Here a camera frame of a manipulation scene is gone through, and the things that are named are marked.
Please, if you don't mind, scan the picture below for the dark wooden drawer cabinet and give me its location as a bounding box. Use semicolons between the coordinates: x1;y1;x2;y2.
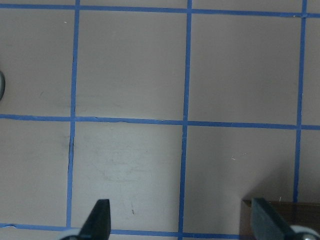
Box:
239;198;320;240

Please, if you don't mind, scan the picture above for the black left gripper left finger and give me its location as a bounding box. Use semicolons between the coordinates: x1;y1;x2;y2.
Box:
79;199;111;240

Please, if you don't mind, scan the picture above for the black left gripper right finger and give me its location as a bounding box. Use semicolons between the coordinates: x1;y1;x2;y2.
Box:
251;198;295;240

